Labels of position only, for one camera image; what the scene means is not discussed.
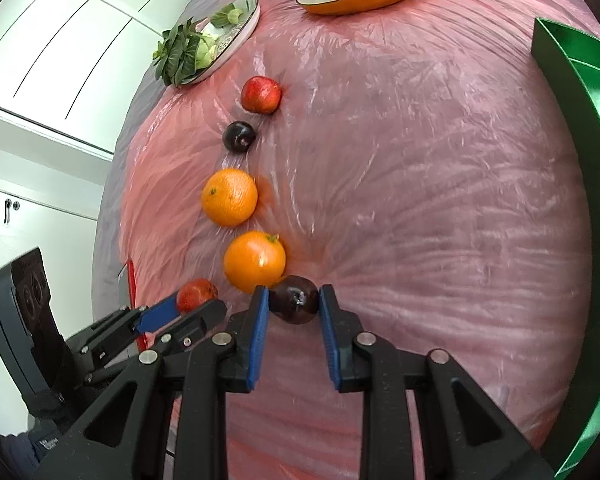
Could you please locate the white wardrobe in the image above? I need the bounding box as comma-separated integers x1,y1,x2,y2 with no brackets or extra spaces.
0,0,216,156

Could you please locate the white door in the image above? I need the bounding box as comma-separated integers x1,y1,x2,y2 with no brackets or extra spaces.
0,105,113,361

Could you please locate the green cardboard box tray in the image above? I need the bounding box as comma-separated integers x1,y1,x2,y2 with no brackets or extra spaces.
531,17,600,480

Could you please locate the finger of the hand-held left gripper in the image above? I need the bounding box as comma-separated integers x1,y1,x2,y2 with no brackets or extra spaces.
85,300,228,386
82,292,181,356

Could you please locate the red apple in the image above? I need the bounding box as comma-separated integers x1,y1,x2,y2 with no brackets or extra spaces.
176,280,219,315
241,76,283,115

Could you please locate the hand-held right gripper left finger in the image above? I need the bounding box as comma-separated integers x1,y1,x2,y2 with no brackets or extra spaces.
32,285,271,480

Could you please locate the leafy green vegetable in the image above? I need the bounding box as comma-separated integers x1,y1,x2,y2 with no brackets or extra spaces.
152,2,246,87

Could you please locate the orange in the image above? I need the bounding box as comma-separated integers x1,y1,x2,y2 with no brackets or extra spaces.
223,231,287,294
201,169,259,227

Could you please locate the dark purple plum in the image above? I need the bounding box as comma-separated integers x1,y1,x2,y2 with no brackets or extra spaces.
269,275,321,325
223,121,257,152

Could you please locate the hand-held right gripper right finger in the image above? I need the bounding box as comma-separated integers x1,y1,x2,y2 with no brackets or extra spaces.
319,284,556,480

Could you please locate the smartphone in red case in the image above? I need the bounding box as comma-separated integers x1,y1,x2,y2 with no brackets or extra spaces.
126,259,148,353

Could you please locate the pink plastic sheet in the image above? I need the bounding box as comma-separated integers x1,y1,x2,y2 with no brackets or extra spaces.
120,0,600,480

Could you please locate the person's left forearm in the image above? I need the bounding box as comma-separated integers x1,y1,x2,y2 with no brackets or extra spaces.
0,390,83,480

